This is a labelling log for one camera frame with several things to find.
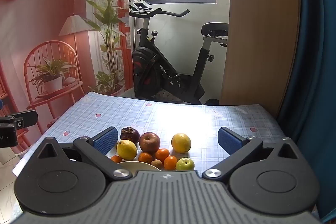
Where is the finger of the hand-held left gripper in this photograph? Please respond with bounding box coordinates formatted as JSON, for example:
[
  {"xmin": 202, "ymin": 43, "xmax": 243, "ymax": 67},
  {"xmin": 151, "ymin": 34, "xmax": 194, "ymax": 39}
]
[{"xmin": 0, "ymin": 110, "xmax": 39, "ymax": 132}]

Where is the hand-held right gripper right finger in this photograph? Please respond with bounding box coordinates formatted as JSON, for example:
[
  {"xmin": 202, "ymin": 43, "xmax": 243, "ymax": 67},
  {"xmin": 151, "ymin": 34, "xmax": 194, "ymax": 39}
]
[{"xmin": 202, "ymin": 127, "xmax": 301, "ymax": 180}]

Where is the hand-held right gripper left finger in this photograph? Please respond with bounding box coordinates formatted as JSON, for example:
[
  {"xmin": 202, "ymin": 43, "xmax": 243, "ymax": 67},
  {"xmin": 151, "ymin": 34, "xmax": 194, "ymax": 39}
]
[{"xmin": 37, "ymin": 126, "xmax": 133, "ymax": 180}]

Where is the yellow lemon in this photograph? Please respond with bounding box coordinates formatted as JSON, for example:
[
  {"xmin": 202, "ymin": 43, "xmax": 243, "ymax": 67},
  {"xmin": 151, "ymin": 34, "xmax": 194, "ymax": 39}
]
[
  {"xmin": 117, "ymin": 139, "xmax": 138, "ymax": 161},
  {"xmin": 171, "ymin": 133, "xmax": 192, "ymax": 153}
]

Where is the dark purple mangosteen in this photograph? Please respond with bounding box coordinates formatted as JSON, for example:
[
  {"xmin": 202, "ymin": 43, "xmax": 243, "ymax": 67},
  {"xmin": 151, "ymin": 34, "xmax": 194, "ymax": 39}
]
[{"xmin": 120, "ymin": 127, "xmax": 140, "ymax": 143}]

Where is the cream bowl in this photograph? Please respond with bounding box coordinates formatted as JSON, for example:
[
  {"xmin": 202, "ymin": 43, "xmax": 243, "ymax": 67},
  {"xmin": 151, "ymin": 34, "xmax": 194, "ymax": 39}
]
[{"xmin": 117, "ymin": 160, "xmax": 160, "ymax": 177}]

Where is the red apple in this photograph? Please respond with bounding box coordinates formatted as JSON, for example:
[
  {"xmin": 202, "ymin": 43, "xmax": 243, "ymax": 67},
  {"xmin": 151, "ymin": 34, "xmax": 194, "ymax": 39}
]
[{"xmin": 139, "ymin": 132, "xmax": 161, "ymax": 153}]

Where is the green apple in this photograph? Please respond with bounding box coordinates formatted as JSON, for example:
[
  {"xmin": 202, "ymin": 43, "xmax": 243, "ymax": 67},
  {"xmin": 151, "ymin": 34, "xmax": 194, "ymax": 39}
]
[{"xmin": 176, "ymin": 157, "xmax": 195, "ymax": 171}]

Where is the blue plaid tablecloth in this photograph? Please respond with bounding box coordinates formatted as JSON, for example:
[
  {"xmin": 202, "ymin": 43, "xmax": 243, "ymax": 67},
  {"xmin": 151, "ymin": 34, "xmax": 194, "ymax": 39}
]
[{"xmin": 12, "ymin": 91, "xmax": 293, "ymax": 177}]

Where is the black exercise bike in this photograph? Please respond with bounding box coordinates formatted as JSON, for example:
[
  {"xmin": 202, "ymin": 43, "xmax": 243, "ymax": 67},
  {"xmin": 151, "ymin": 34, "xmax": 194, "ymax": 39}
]
[{"xmin": 128, "ymin": 0, "xmax": 229, "ymax": 106}]

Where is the wooden panel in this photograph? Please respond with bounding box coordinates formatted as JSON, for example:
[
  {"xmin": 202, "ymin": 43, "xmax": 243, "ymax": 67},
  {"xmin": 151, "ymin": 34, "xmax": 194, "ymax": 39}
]
[{"xmin": 220, "ymin": 0, "xmax": 301, "ymax": 118}]

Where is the dark blue curtain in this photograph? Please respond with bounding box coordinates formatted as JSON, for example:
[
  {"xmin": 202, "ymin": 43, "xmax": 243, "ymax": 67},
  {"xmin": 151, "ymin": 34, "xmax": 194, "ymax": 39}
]
[{"xmin": 277, "ymin": 0, "xmax": 336, "ymax": 222}]

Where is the red room wall poster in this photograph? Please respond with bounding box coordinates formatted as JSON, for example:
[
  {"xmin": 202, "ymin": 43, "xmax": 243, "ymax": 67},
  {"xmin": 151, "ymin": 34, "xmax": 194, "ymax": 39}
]
[{"xmin": 0, "ymin": 0, "xmax": 132, "ymax": 159}]

